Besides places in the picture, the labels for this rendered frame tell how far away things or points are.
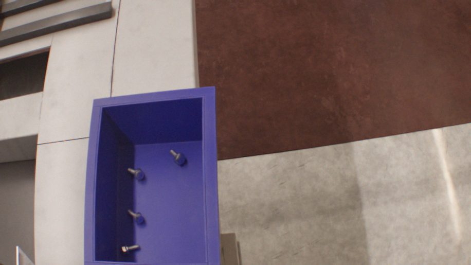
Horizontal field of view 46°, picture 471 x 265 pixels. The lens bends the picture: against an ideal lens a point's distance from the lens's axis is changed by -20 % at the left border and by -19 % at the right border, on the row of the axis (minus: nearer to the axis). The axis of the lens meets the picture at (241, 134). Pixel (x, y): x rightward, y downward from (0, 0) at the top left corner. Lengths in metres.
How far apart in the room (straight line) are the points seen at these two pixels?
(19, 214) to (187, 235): 0.30
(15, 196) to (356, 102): 1.22
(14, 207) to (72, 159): 0.15
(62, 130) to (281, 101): 1.10
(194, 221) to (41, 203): 0.22
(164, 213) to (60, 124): 0.22
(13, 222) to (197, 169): 0.31
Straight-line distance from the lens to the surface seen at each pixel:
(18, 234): 0.90
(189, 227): 0.76
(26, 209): 0.92
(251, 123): 1.85
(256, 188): 1.75
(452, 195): 1.78
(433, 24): 2.19
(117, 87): 0.90
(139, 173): 0.79
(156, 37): 0.94
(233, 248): 1.20
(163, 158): 0.81
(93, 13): 1.00
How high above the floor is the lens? 1.51
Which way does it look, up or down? 55 degrees down
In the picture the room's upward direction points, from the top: 7 degrees counter-clockwise
